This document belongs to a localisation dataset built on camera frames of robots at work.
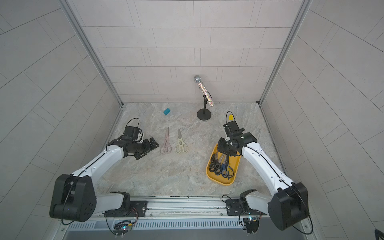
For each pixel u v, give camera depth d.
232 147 0.57
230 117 1.08
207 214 0.71
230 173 0.82
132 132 0.67
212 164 0.83
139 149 0.72
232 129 0.61
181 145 0.93
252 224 0.69
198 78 0.91
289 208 0.38
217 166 0.82
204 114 1.09
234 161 0.87
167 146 0.92
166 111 1.11
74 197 0.39
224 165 0.83
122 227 0.66
